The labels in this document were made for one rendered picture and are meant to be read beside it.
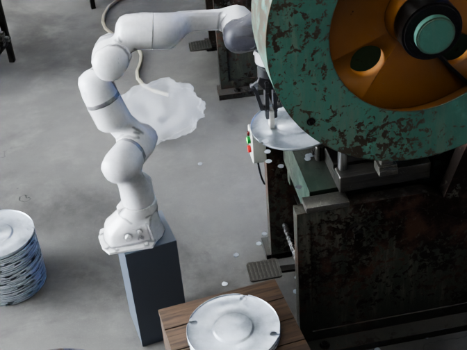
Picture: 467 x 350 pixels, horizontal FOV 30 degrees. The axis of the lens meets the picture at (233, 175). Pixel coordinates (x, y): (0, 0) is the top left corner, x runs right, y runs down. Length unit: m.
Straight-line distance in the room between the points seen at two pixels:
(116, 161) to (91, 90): 0.23
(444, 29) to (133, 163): 1.05
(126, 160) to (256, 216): 1.13
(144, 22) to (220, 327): 0.95
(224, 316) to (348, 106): 0.83
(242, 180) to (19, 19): 2.27
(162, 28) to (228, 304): 0.89
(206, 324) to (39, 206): 1.43
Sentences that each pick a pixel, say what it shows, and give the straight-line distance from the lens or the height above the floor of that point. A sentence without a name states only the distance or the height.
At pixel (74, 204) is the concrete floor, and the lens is 3.88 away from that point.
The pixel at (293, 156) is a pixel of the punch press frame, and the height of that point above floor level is 0.63.
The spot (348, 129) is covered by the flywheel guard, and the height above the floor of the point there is 1.06.
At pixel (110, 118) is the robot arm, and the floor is 0.94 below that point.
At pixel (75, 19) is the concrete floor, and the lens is 5.49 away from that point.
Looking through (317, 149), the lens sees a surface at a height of 0.70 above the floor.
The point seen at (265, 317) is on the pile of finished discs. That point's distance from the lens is 2.71.
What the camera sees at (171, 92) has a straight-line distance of 4.22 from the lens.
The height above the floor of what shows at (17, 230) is 0.24.
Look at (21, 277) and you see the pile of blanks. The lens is 3.40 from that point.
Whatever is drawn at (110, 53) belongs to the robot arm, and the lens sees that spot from 2.53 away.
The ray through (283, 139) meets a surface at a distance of 2.74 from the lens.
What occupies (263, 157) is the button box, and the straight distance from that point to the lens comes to 3.12.
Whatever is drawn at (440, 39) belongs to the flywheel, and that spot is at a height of 1.32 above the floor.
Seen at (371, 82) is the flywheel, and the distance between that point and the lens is 2.33.
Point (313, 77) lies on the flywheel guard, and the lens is 2.18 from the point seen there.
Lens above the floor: 2.34
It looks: 37 degrees down
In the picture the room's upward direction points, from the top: 5 degrees counter-clockwise
